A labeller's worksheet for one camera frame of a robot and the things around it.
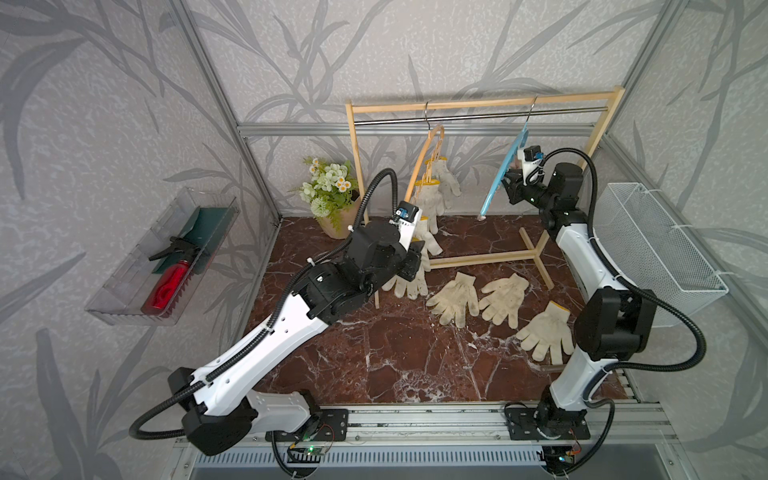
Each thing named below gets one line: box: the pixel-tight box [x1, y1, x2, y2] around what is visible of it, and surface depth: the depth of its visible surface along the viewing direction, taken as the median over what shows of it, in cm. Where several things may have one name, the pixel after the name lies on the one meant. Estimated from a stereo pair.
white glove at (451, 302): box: [426, 272, 479, 328], surface depth 98 cm
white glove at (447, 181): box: [432, 160, 462, 210], surface depth 99 cm
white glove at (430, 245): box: [415, 220, 443, 268], surface depth 82 cm
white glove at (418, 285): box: [382, 248, 431, 300], surface depth 84 cm
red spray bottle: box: [141, 242, 196, 316], surface depth 62 cm
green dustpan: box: [152, 207, 229, 274], surface depth 68 cm
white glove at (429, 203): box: [410, 184, 445, 234], surface depth 91 cm
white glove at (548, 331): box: [516, 301, 575, 365], surface depth 90 cm
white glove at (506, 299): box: [479, 273, 529, 329], surface depth 98 cm
